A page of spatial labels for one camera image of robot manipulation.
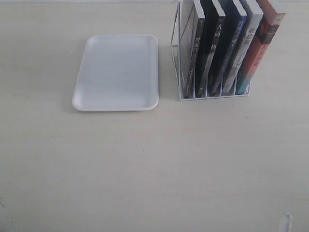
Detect dark blue moon book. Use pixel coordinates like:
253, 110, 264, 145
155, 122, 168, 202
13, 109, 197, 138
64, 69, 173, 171
208, 0, 247, 96

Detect dark grey leftmost book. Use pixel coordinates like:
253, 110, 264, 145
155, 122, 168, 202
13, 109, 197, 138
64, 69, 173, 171
180, 0, 205, 98

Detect black spine book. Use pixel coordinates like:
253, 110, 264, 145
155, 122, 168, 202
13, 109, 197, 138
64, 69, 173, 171
195, 0, 226, 97

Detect grey white spine book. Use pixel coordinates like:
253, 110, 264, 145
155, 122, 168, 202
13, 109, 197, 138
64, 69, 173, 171
222, 0, 263, 95

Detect pink red spine book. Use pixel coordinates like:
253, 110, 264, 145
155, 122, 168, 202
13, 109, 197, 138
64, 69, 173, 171
236, 0, 285, 95

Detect white rectangular tray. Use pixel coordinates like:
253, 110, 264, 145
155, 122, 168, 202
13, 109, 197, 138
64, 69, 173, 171
72, 34, 159, 112

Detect white object at table edge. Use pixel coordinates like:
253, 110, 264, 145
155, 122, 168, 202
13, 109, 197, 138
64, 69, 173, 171
278, 213, 293, 232

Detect white wire book rack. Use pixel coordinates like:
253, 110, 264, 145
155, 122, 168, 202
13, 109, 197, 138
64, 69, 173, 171
170, 0, 250, 102

